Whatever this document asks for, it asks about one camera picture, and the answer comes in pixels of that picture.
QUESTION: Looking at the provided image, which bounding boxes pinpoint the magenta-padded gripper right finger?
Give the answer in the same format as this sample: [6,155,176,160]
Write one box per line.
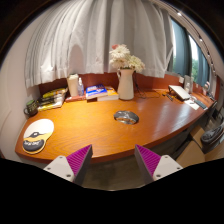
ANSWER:
[134,144,184,185]

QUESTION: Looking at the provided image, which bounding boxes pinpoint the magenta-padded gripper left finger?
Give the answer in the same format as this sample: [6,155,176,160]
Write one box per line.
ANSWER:
[43,144,94,186]

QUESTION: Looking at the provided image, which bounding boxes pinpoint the grey black computer mouse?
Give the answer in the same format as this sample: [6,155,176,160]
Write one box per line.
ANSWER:
[113,110,140,126]

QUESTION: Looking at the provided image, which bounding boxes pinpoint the white yellow black mouse pad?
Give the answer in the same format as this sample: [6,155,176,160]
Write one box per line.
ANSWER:
[21,118,55,155]

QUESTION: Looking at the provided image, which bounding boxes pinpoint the black book yellow lettering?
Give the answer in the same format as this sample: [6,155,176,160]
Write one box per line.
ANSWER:
[37,98,66,107]

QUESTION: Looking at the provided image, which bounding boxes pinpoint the dark green mug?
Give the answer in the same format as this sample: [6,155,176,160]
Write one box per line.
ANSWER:
[23,99,39,118]

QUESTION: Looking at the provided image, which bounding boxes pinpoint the black book white lettering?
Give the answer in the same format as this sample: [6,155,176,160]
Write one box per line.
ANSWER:
[37,94,67,104]

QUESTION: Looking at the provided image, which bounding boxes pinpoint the white paper sheet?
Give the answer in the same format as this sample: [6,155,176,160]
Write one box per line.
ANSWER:
[184,98,201,111]

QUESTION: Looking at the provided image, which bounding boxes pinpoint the flat red book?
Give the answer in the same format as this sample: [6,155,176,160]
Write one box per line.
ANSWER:
[65,95,87,102]

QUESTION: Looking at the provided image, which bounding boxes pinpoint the black pen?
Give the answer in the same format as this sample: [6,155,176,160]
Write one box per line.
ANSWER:
[162,92,174,102]

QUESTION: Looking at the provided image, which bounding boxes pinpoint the black keyboard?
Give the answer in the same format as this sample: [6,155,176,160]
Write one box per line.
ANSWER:
[194,98,210,110]

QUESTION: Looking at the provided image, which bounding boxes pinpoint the white laptop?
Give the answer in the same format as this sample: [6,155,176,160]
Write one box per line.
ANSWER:
[167,84,192,101]

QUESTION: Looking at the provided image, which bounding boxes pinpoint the cream lidded tumbler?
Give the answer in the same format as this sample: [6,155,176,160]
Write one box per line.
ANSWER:
[66,73,80,98]

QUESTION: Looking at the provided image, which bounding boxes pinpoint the blue cover book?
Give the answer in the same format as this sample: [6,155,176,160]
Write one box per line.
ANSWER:
[85,83,109,100]

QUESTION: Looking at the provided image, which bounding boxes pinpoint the orange yellow cover book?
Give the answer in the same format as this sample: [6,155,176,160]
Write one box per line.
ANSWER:
[96,86,120,102]

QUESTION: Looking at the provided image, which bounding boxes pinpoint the white ceramic jug vase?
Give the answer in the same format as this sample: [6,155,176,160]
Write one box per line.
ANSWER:
[116,67,136,101]

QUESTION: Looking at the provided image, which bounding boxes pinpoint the dark teal window curtain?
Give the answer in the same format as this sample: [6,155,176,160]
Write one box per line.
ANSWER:
[195,43,211,88]
[170,18,192,78]

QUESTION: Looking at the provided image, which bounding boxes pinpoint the white flower bouquet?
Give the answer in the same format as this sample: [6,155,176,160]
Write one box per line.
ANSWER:
[108,43,146,74]

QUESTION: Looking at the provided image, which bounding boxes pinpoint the white pleated curtain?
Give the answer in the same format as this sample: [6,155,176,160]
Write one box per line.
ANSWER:
[23,0,175,89]

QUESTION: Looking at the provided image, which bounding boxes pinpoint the black cable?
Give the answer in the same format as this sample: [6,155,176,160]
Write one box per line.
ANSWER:
[133,71,162,100]

